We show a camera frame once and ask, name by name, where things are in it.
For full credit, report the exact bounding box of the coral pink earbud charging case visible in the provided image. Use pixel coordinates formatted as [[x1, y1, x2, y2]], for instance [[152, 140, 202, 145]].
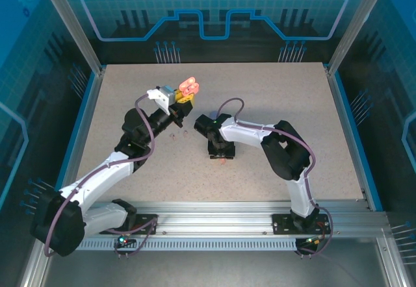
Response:
[[178, 76, 201, 95]]

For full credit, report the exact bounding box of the blue table edge strip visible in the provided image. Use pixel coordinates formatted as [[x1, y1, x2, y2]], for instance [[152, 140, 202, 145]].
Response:
[[47, 71, 102, 212], [333, 71, 385, 212]]

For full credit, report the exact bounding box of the small LED circuit board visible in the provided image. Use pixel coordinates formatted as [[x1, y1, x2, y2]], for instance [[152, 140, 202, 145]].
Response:
[[295, 234, 327, 252], [113, 231, 137, 249]]

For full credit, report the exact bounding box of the grey metal tray panel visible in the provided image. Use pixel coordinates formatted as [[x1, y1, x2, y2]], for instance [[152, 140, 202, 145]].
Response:
[[40, 250, 389, 287]]

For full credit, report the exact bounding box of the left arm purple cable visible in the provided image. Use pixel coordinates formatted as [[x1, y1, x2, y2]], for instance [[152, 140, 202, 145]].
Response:
[[44, 92, 160, 259]]

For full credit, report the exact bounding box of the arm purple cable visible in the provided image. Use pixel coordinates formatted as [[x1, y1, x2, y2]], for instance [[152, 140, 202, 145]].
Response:
[[216, 97, 334, 259], [44, 92, 160, 259]]

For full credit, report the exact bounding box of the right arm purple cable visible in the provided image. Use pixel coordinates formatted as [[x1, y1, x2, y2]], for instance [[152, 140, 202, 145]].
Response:
[[216, 97, 334, 259]]

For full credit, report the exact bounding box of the aluminium mounting rail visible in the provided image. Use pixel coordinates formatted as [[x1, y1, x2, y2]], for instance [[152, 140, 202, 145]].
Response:
[[44, 201, 393, 240]]

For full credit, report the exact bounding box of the slotted grey cable duct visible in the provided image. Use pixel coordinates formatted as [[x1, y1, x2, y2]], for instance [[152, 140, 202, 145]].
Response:
[[51, 238, 299, 252]]

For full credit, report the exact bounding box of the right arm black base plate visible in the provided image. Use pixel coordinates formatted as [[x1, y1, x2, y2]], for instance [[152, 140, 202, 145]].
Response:
[[272, 212, 332, 236]]

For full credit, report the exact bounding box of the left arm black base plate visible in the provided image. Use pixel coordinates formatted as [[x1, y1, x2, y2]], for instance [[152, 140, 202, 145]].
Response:
[[99, 213, 160, 236]]

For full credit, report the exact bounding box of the aluminium frame post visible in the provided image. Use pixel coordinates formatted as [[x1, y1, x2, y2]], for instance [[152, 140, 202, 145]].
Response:
[[34, 0, 107, 75], [326, 0, 393, 75]]

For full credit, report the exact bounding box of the aluminium lower frame bar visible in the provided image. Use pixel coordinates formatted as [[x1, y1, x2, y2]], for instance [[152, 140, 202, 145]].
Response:
[[18, 228, 55, 287], [375, 234, 410, 287]]

